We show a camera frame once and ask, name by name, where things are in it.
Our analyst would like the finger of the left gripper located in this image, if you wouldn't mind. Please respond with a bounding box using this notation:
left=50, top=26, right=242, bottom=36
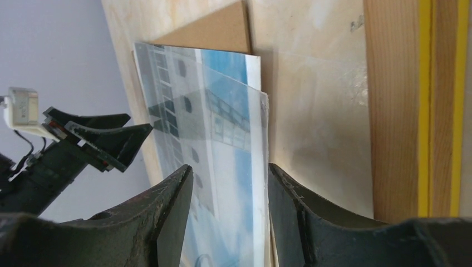
left=65, top=122, right=153, bottom=172
left=43, top=107, right=131, bottom=134

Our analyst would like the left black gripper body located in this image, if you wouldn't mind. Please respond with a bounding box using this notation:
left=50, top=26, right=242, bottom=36
left=1, top=140, right=90, bottom=216

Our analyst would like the clear plastic sheet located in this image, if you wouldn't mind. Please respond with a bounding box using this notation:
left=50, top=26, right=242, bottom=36
left=148, top=85, right=269, bottom=266

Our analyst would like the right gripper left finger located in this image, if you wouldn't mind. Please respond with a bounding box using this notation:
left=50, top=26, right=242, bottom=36
left=1, top=165, right=193, bottom=266

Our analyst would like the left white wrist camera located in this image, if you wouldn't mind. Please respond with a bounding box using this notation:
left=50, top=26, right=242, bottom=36
left=2, top=87, right=59, bottom=141

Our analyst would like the yellow wooden photo frame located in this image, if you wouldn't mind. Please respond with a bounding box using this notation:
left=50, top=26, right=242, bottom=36
left=363, top=1, right=471, bottom=223

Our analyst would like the building and sky photo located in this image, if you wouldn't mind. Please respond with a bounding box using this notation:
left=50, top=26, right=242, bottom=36
left=132, top=41, right=276, bottom=267

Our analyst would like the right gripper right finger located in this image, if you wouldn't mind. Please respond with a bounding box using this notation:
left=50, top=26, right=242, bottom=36
left=268, top=164, right=471, bottom=266

